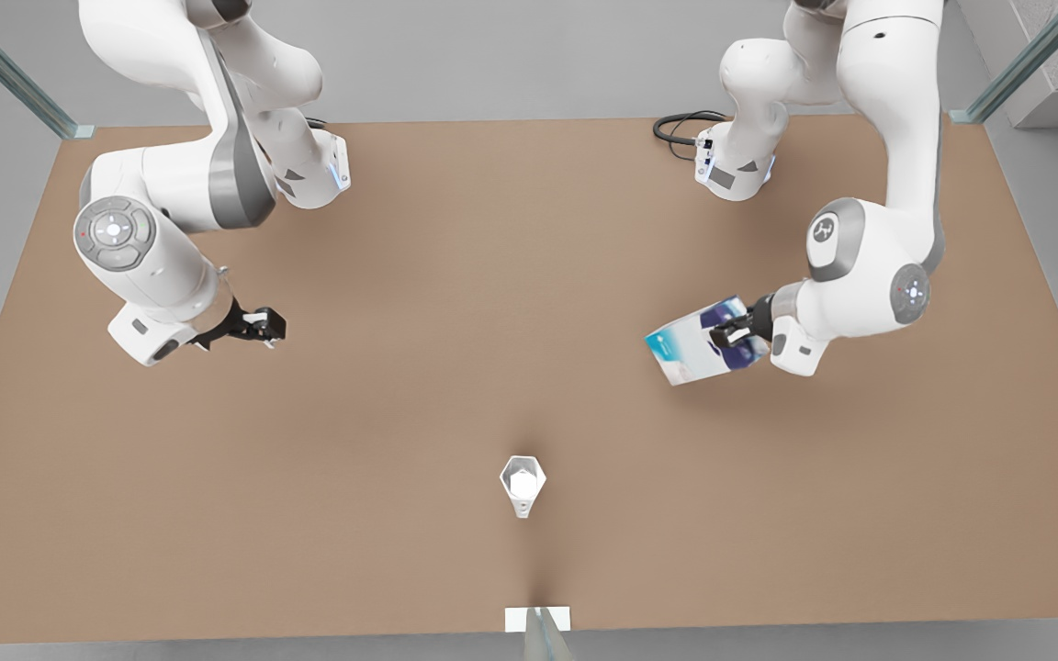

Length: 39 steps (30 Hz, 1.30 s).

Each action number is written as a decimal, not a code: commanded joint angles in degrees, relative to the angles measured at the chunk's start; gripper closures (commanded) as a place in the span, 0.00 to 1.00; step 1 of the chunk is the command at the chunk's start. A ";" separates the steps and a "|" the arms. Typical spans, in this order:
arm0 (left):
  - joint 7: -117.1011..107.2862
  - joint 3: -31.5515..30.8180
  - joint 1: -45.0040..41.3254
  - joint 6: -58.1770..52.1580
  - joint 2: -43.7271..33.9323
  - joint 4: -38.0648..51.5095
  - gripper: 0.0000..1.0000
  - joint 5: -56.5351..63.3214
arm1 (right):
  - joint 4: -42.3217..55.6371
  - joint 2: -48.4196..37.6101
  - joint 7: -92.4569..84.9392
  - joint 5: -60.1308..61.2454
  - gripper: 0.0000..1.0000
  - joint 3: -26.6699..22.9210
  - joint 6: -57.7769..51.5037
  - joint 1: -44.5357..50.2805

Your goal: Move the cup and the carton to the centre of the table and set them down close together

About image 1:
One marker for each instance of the blue and white printed box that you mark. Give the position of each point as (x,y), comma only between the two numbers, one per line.
(690,349)

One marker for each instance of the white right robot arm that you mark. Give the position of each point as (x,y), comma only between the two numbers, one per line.
(171,174)

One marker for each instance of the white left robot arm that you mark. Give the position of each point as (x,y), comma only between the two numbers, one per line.
(887,138)

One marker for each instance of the white hexagonal cup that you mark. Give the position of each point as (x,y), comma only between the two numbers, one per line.
(523,482)

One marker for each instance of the silver frame post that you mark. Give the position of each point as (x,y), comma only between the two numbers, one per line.
(540,632)
(1025,60)
(10,69)

